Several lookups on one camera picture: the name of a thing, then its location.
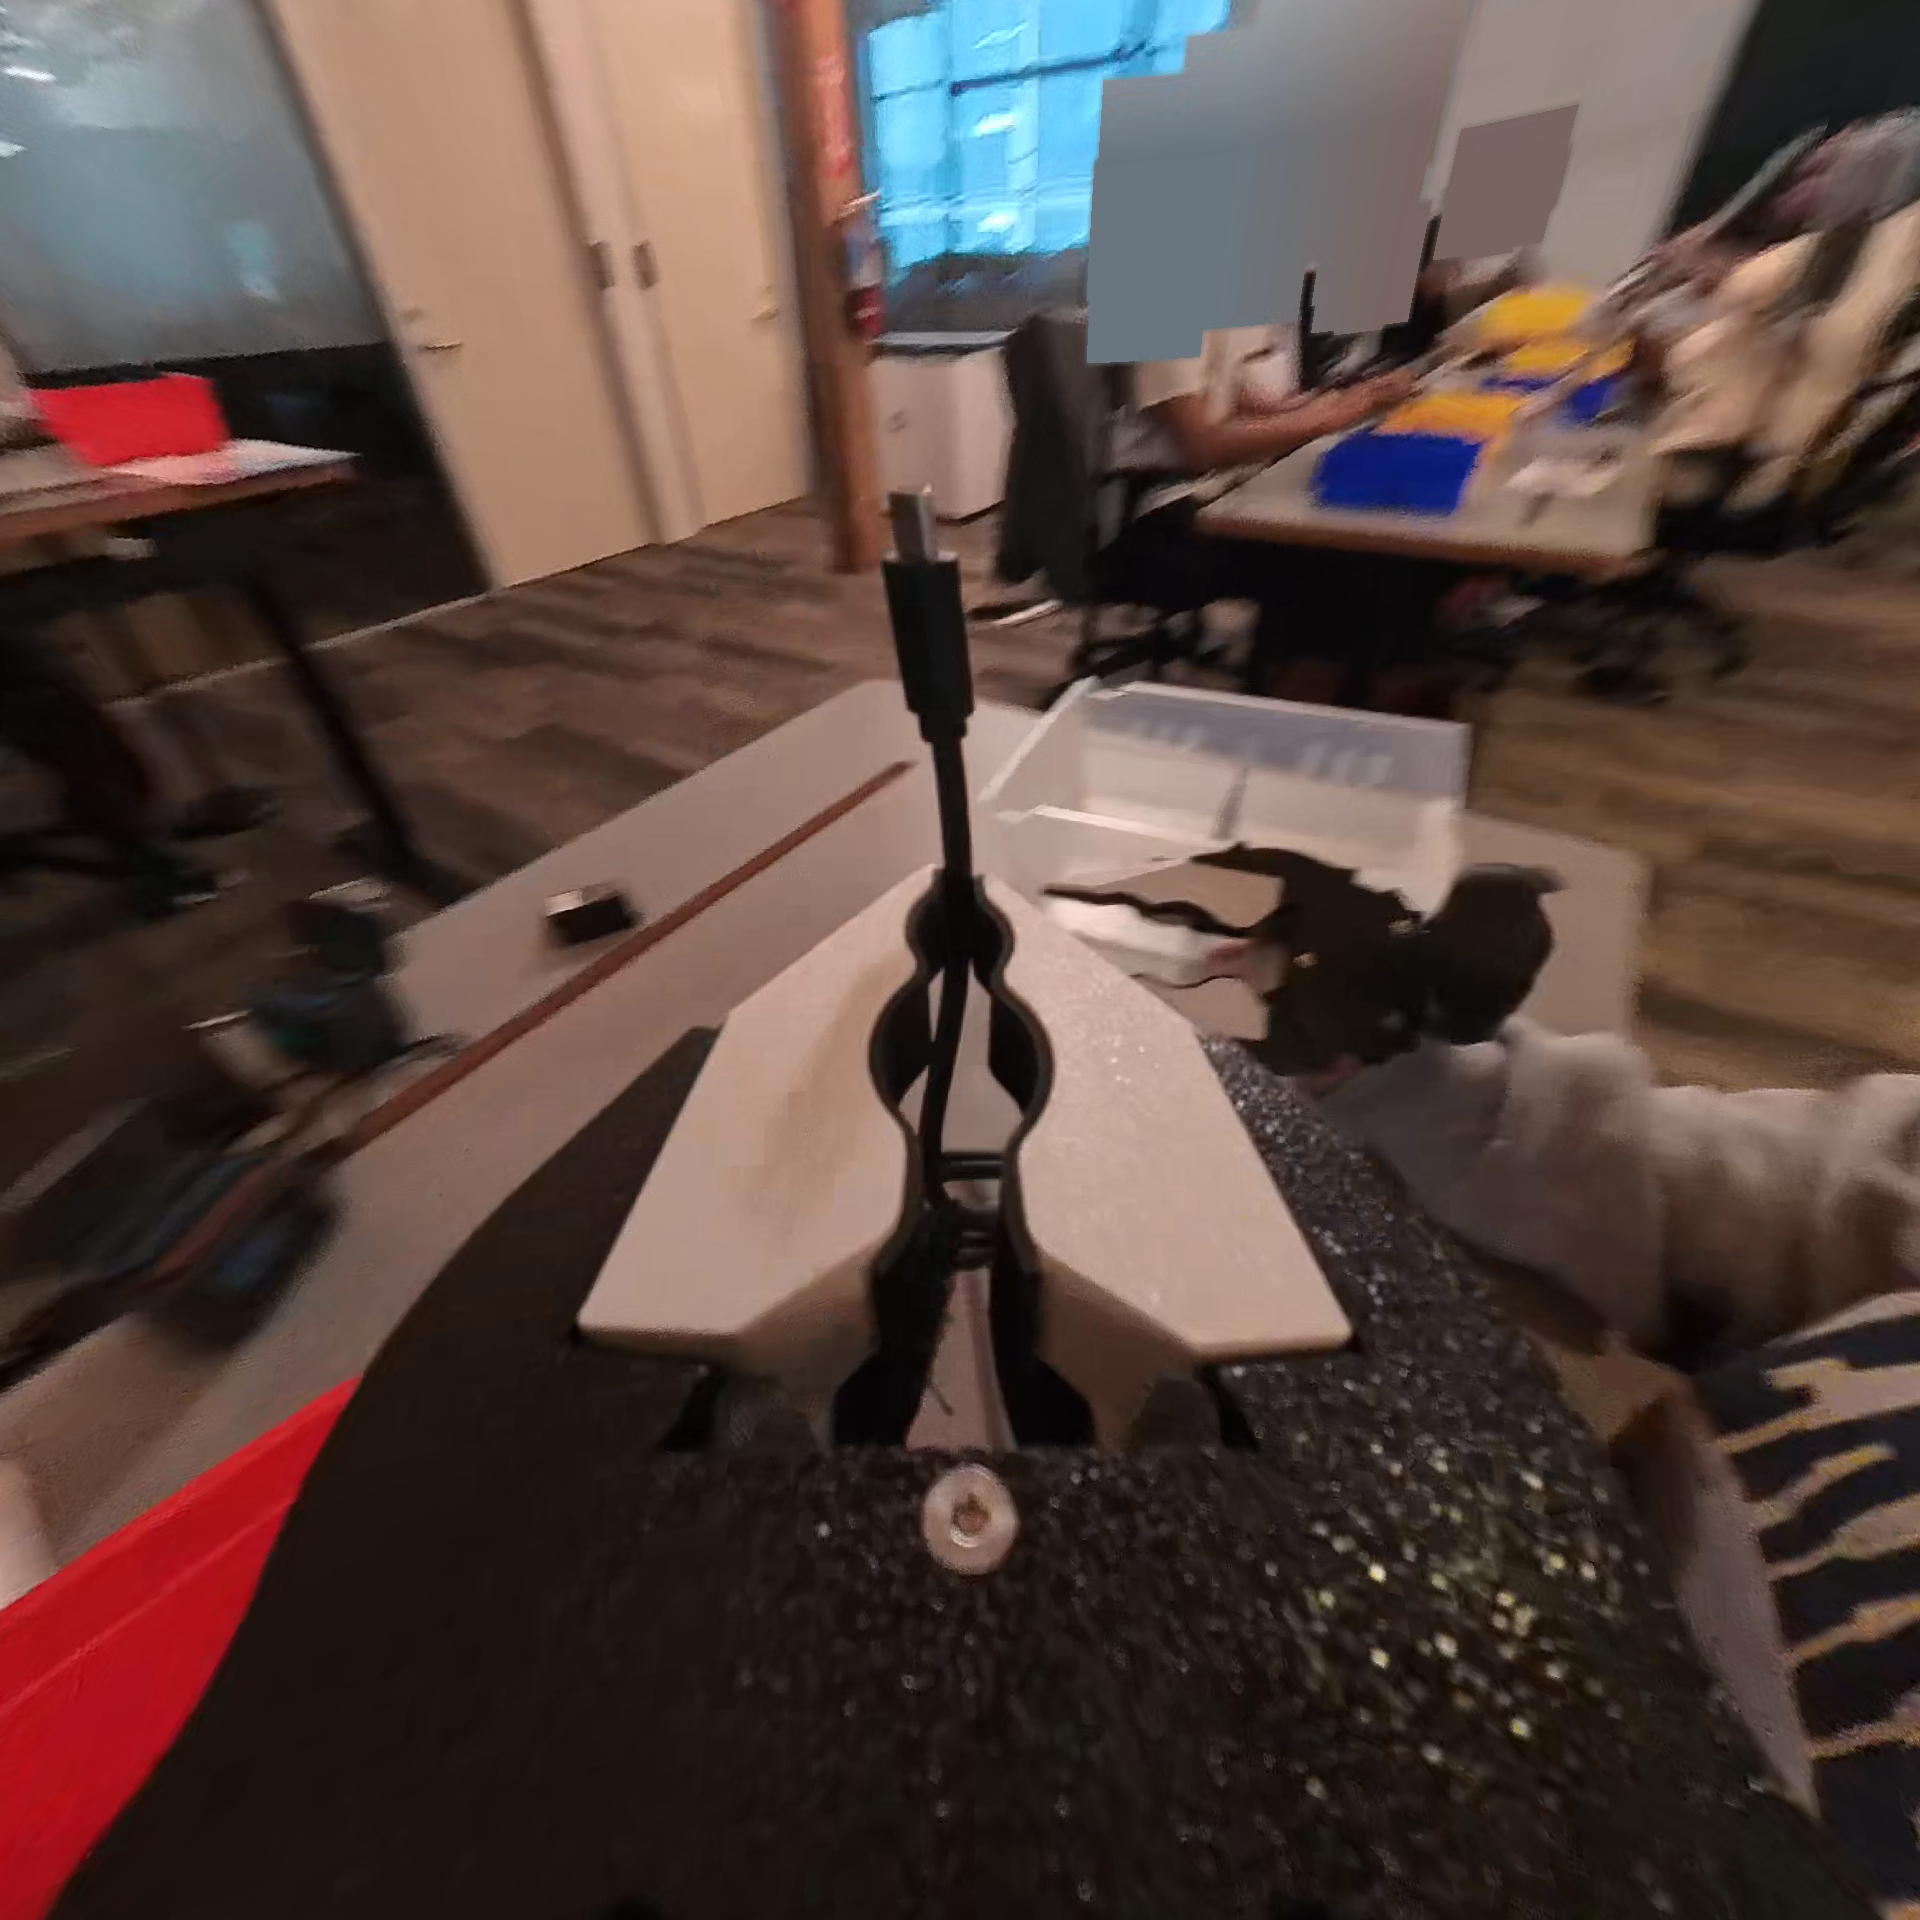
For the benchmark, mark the grey work table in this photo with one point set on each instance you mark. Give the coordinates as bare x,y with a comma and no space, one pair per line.
1442,534

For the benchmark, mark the red box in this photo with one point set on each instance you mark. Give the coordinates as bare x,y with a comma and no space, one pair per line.
130,417

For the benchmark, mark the red plastic bin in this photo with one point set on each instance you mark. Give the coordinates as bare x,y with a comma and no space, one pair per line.
135,1651

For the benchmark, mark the white cabinet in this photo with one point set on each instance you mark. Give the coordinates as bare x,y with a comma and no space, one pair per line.
942,427

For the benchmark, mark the yellow packet stack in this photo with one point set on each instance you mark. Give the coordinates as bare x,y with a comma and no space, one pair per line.
1447,411

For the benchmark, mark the white double doors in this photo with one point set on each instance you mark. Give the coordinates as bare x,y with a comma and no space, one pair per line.
600,271

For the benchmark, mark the red fire extinguisher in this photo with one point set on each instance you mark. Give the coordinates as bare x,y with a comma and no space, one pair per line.
868,283

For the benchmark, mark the wooden desk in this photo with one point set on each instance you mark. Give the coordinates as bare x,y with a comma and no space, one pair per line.
166,488

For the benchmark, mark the small black adapter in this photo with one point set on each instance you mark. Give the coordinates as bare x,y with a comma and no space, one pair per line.
590,915

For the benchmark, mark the wooden column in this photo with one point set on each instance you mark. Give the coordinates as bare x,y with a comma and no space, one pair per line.
828,283

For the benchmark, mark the navy yellow patterned cloth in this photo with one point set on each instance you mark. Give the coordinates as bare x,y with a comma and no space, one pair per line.
1839,1575

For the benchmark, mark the blue packet stack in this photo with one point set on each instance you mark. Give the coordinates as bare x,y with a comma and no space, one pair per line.
1396,474

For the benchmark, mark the window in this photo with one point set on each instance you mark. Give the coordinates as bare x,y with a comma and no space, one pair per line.
974,120

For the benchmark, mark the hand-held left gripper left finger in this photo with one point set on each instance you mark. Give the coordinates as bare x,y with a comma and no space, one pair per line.
781,1141

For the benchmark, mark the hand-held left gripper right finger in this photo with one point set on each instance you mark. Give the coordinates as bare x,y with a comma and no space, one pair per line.
1155,1184

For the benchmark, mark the black office chair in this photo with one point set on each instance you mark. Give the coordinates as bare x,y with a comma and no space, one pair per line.
1066,465

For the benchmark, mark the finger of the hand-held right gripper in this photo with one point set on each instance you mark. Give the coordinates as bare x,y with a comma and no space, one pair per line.
1214,968
1186,901

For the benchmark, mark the clear plastic container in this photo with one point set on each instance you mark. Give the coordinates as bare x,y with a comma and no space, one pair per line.
1276,781

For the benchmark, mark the pile of dark gear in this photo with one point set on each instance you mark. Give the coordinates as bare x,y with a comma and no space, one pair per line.
271,1080

